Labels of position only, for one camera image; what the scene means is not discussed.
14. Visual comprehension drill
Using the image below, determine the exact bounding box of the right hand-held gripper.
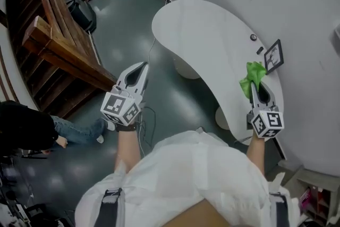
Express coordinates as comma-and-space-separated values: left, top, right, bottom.
246, 81, 285, 139

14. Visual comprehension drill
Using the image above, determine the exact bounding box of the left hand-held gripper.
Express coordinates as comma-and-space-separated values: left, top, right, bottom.
100, 61, 150, 127

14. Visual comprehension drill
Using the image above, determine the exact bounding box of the green cloth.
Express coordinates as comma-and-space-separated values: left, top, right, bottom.
239, 61, 268, 101

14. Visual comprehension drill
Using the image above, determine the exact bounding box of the person's right forearm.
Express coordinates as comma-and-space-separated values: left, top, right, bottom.
245, 132, 267, 176

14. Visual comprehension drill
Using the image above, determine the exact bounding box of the person's left forearm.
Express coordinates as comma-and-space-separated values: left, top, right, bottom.
114, 129, 142, 172

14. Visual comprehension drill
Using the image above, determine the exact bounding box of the white tabletop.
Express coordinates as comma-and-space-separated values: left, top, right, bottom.
151, 0, 287, 160

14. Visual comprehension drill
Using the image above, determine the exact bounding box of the black bin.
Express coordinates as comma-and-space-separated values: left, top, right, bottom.
64, 0, 97, 33

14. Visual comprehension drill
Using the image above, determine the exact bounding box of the wooden staircase railing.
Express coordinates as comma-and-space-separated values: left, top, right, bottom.
4, 0, 118, 119

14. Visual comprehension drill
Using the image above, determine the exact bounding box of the person's white clothing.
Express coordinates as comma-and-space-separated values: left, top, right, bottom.
74, 127, 302, 227

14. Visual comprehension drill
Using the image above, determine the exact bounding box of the pink box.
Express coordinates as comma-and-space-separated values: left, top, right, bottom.
299, 188, 313, 208

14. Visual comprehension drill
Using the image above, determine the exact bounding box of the grey shelf unit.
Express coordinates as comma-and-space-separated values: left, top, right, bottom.
277, 159, 340, 227

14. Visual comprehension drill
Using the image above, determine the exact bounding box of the brown cardboard board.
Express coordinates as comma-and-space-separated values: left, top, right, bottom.
160, 198, 236, 227

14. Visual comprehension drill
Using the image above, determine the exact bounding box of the white cable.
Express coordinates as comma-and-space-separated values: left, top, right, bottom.
147, 0, 174, 64

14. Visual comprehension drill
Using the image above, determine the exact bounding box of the black picture frame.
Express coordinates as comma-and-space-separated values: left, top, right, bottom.
263, 39, 285, 75

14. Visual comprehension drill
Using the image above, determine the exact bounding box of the black cable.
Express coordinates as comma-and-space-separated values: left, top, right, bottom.
135, 106, 158, 147

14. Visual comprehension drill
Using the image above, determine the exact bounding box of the black wrist strap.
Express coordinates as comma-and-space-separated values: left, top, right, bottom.
115, 121, 139, 133

